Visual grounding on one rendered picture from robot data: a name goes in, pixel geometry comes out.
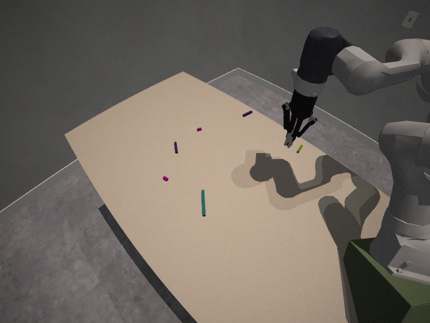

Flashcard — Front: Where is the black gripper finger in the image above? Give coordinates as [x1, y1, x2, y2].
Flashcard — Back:
[282, 102, 297, 146]
[287, 112, 317, 148]

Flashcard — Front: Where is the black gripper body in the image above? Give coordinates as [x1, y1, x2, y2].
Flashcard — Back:
[289, 89, 318, 120]

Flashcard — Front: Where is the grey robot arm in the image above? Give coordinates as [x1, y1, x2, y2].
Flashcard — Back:
[291, 27, 430, 285]

